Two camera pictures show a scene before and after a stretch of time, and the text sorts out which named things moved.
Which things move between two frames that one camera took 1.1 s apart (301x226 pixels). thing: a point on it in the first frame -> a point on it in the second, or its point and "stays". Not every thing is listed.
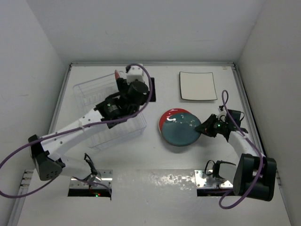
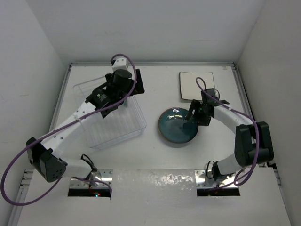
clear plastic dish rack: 90,94 stays
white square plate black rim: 199,96 stays
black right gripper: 205,127 -> 194,105
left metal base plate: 106,178 stays
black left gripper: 121,83 -> 138,88
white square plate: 197,86 stays
